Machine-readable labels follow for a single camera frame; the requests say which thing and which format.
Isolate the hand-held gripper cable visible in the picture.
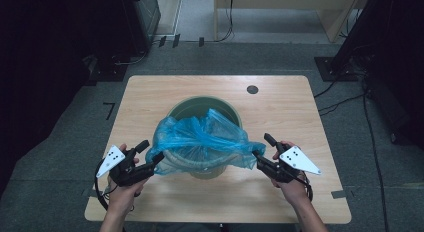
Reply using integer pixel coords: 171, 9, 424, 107
293, 171, 315, 203
94, 158, 112, 212

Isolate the person's left hand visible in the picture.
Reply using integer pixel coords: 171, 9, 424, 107
107, 143, 150, 214

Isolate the black slanted stand pole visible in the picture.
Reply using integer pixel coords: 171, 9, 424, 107
329, 0, 389, 73

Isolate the green plastic trash bin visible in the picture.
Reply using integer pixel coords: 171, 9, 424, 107
156, 95, 244, 180

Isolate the long black floor cable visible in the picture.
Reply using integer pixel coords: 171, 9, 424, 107
361, 77, 390, 232

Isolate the left hand-held gripper cable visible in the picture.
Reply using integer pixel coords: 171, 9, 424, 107
94, 158, 112, 212

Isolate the black hanging cable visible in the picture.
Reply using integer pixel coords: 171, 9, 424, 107
215, 0, 235, 43

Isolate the black corner floor tape mark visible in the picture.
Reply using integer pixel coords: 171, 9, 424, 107
102, 101, 116, 121

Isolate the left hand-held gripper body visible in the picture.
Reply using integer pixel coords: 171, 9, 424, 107
96, 144, 155, 188

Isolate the blue plastic trash bag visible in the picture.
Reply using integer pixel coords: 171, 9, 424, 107
145, 108, 268, 176

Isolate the black stand base plate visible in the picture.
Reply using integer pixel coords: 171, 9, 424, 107
313, 56, 360, 83
85, 54, 130, 84

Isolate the dark glass-fronted cabinet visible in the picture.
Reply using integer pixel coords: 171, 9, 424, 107
120, 0, 162, 56

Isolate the person's right hand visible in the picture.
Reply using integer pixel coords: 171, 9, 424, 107
270, 140, 313, 207

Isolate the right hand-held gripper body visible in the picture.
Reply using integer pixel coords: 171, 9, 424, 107
257, 143, 323, 184

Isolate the right hand-held gripper cable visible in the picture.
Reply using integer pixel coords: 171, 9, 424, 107
293, 171, 315, 203

